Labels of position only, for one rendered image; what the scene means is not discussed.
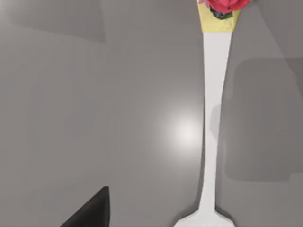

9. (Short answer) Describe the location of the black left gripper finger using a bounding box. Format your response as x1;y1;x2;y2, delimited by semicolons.
59;186;111;227

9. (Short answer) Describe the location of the tall white and yellow vase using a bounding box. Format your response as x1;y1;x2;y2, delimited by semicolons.
173;0;241;227

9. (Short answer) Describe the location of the red flower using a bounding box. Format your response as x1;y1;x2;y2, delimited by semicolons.
198;0;251;20

